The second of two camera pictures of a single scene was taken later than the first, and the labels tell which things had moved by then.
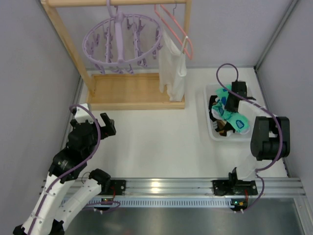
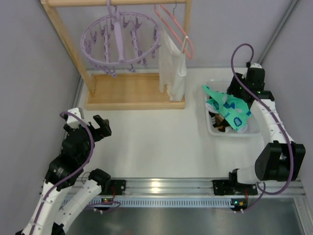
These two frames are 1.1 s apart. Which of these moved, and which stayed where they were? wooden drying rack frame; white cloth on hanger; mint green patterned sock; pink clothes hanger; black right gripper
Moved: black right gripper; mint green patterned sock
Stayed: wooden drying rack frame; white cloth on hanger; pink clothes hanger
